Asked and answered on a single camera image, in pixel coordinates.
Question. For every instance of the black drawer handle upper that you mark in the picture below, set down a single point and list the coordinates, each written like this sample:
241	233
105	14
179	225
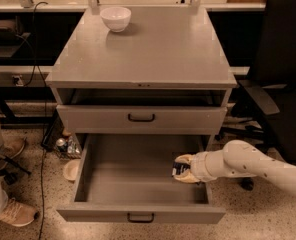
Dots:
137	119

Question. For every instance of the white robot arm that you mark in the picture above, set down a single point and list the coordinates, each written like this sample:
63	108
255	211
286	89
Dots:
236	159

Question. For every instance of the tan sneaker further back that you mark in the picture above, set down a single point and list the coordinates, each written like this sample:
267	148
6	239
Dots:
15	147

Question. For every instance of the wall power outlet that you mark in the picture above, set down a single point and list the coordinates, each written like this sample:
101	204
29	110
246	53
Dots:
17	80

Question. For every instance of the grey drawer cabinet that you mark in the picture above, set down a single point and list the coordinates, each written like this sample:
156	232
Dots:
166	56

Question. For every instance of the dark blue rxbar wrapper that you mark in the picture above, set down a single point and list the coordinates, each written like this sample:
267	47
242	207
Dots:
179	168

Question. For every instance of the open grey middle drawer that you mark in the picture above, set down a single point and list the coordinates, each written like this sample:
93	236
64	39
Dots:
121	174

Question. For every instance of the closed grey upper drawer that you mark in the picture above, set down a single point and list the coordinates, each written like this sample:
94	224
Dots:
168	120

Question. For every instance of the black drawer handle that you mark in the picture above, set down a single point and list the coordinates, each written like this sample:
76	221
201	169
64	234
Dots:
137	119
140	219

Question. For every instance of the white ceramic bowl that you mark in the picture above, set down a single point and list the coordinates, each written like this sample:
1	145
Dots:
116	18

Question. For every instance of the tan sneaker near front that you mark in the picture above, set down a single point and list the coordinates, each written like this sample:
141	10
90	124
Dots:
18	214

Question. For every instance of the metal can on floor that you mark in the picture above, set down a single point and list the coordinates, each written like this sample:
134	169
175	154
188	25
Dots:
61	145

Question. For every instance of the black drawer handle lower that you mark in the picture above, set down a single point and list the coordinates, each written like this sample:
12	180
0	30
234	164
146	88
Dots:
140	219

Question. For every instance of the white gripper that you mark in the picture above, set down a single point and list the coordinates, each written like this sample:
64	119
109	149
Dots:
200	166

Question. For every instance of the black office chair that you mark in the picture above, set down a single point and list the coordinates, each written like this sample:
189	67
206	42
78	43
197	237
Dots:
268	93

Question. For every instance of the small beige floor dish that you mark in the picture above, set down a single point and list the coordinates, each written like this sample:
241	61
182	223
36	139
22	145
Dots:
70	170

